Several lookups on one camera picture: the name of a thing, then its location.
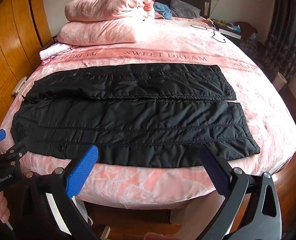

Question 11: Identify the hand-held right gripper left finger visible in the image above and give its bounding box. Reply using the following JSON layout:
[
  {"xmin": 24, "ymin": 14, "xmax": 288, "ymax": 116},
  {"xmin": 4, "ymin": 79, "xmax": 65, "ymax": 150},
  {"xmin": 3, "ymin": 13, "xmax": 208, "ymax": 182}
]
[{"xmin": 15, "ymin": 145, "xmax": 100, "ymax": 240}]

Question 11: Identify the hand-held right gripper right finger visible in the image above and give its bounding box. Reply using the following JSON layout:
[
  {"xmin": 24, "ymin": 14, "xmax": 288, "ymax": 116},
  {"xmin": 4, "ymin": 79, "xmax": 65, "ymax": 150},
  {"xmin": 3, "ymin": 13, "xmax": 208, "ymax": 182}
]
[{"xmin": 195, "ymin": 144, "xmax": 282, "ymax": 240}]

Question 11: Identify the black jacket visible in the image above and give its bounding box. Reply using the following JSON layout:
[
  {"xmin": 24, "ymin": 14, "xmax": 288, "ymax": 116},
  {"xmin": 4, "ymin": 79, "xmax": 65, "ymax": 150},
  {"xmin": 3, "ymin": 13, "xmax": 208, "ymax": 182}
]
[{"xmin": 10, "ymin": 64, "xmax": 261, "ymax": 168}]

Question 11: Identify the person's left hand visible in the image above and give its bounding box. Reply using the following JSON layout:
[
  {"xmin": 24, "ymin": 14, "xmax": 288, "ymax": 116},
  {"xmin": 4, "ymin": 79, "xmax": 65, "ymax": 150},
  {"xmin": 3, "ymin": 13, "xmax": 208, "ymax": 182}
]
[{"xmin": 0, "ymin": 191, "xmax": 10, "ymax": 224}]

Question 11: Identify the person's leg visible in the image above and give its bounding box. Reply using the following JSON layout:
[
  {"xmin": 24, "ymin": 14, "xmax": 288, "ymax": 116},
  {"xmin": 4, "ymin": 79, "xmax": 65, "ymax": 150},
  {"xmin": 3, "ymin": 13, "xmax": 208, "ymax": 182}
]
[{"xmin": 170, "ymin": 187, "xmax": 228, "ymax": 240}]

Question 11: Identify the wooden wardrobe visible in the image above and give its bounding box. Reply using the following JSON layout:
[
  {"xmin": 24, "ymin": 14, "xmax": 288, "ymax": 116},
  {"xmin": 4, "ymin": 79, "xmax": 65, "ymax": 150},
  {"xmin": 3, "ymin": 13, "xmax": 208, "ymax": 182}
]
[{"xmin": 0, "ymin": 0, "xmax": 52, "ymax": 130}]

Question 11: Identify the pink white checkered cloth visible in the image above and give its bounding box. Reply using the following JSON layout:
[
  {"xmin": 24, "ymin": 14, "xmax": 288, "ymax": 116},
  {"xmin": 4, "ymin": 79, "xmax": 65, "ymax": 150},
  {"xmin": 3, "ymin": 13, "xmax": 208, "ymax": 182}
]
[{"xmin": 39, "ymin": 43, "xmax": 72, "ymax": 60}]

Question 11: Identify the white waste bin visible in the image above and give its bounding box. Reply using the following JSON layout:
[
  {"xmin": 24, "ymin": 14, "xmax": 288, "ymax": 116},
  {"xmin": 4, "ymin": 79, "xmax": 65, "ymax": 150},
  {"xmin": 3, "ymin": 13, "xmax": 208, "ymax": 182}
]
[{"xmin": 273, "ymin": 72, "xmax": 287, "ymax": 85}]

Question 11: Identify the pink printed bed blanket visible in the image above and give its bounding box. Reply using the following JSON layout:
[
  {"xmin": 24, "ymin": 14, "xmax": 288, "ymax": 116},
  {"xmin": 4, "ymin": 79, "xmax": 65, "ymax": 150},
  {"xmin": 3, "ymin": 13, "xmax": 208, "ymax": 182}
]
[{"xmin": 0, "ymin": 15, "xmax": 296, "ymax": 203}]

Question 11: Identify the dark checked cloth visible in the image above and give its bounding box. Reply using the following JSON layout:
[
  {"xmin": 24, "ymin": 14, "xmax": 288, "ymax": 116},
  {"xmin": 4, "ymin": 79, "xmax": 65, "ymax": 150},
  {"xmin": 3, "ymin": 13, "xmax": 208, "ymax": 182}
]
[{"xmin": 239, "ymin": 37, "xmax": 266, "ymax": 55}]

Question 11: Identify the dark red cloth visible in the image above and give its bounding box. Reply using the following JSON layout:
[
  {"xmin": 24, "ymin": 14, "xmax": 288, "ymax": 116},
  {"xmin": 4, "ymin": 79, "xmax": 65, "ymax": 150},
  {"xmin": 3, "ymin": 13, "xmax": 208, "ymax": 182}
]
[{"xmin": 238, "ymin": 21, "xmax": 258, "ymax": 37}]

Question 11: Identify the dark patterned curtain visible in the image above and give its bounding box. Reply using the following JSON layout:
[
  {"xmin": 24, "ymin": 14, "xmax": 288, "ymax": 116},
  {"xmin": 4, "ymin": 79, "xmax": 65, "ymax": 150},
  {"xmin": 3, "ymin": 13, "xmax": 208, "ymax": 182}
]
[{"xmin": 264, "ymin": 0, "xmax": 296, "ymax": 65}]

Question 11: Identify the grey pillow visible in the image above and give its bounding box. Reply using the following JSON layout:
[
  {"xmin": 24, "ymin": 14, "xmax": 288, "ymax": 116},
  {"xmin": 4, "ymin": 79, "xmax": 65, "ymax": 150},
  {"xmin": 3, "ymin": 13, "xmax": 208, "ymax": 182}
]
[{"xmin": 170, "ymin": 0, "xmax": 201, "ymax": 18}]

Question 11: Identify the blue cloth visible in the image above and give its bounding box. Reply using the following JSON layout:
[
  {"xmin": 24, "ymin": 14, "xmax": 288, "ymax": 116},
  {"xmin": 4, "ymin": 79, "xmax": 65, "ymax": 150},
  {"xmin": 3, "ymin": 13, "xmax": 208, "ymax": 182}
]
[{"xmin": 153, "ymin": 2, "xmax": 173, "ymax": 20}]

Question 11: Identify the black cable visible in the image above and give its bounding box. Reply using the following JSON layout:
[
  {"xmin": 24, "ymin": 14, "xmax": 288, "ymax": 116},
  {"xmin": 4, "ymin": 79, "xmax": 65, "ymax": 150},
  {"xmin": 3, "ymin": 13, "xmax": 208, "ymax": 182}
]
[{"xmin": 190, "ymin": 21, "xmax": 227, "ymax": 43}]

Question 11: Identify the pink pillow near wall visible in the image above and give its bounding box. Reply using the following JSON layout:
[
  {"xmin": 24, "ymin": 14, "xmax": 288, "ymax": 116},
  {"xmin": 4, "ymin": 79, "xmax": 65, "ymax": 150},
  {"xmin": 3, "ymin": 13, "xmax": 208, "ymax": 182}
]
[{"xmin": 57, "ymin": 0, "xmax": 155, "ymax": 46}]

